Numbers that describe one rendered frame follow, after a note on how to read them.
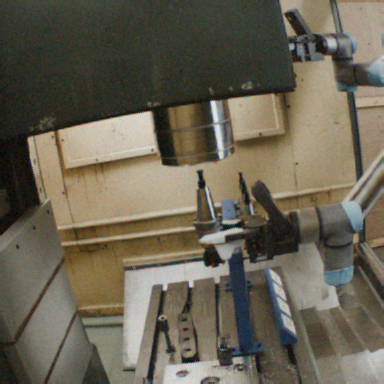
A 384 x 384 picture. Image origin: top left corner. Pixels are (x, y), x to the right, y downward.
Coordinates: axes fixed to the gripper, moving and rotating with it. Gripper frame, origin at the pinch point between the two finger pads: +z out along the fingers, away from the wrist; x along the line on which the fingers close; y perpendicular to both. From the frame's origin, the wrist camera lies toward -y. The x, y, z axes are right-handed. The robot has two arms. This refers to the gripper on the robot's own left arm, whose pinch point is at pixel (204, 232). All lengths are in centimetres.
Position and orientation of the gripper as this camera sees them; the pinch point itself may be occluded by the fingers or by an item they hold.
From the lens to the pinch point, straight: 105.0
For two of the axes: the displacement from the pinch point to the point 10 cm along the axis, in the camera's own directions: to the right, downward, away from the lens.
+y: 1.5, 9.5, 2.6
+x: 0.2, -2.7, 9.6
